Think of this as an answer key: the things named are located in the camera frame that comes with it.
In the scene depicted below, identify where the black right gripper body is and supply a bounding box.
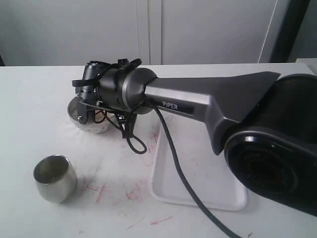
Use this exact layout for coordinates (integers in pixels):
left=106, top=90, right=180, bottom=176
left=74, top=60, right=109, bottom=101

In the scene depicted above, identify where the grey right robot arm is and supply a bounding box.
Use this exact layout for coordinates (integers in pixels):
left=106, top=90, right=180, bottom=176
left=72, top=59, right=317, bottom=216

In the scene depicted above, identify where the steel bowl of rice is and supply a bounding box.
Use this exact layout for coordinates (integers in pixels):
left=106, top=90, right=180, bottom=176
left=67, top=97, right=117, bottom=134

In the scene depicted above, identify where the steel cup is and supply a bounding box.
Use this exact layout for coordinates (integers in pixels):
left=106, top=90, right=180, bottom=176
left=33, top=155, right=78, bottom=203

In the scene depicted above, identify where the white cabinet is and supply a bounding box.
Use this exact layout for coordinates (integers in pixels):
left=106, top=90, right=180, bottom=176
left=0, top=0, right=289, bottom=66

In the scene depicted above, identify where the white plastic tray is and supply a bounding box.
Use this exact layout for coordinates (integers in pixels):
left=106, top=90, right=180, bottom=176
left=150, top=115, right=248, bottom=211

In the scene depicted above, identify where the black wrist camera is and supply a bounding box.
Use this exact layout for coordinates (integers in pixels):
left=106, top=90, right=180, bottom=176
left=76, top=99, right=132, bottom=128

